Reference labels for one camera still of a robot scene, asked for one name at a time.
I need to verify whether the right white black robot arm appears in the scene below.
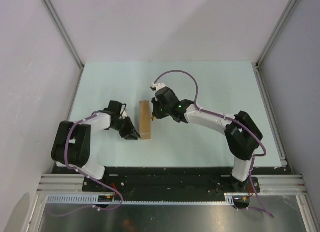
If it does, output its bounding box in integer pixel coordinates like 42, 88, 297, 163
150, 83, 263, 192

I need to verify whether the aluminium frame post left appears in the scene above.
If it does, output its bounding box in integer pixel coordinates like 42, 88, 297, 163
37, 0, 85, 69

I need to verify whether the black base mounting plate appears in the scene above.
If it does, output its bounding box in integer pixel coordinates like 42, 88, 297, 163
51, 164, 261, 202

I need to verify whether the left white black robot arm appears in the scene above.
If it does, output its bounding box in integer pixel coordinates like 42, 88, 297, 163
51, 100, 140, 192

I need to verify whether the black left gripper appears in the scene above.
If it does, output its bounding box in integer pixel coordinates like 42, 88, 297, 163
111, 116, 141, 141

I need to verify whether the brown cardboard express box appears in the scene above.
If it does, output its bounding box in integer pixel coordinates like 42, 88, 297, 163
139, 100, 152, 140

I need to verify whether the grey slotted cable duct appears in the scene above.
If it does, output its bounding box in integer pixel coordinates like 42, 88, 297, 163
46, 194, 235, 206

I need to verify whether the aluminium frame post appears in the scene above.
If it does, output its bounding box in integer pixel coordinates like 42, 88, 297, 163
255, 0, 305, 67
37, 0, 85, 69

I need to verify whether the aluminium frame post right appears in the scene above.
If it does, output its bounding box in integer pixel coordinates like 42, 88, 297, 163
255, 0, 305, 67

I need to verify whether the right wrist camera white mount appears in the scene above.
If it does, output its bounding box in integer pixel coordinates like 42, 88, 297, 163
150, 83, 166, 91

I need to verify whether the aluminium front rail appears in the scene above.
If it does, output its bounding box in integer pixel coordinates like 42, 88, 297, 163
37, 174, 308, 195

